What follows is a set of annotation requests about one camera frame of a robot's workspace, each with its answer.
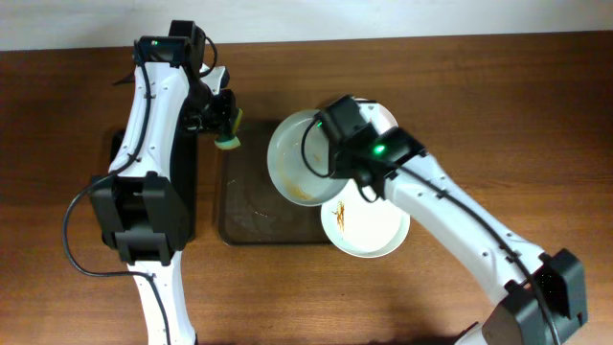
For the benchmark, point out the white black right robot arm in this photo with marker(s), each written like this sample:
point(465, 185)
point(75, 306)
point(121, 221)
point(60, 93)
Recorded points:
point(538, 298)

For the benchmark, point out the black rectangular tray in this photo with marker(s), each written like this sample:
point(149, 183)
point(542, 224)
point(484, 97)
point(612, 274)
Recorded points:
point(156, 194)

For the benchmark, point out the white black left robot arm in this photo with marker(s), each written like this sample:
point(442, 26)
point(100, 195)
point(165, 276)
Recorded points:
point(155, 114)

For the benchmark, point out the white plate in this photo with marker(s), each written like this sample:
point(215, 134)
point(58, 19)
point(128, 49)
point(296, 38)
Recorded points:
point(287, 168)
point(376, 114)
point(363, 229)

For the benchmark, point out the brown serving tray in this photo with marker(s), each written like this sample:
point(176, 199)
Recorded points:
point(252, 211)

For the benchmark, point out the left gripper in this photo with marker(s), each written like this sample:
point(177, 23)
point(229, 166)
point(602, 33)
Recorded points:
point(221, 120)

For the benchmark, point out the green yellow sponge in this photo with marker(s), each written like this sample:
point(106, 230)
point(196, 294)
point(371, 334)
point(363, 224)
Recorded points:
point(227, 139)

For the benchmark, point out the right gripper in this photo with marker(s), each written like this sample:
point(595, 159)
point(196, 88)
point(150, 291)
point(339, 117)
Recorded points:
point(338, 167)

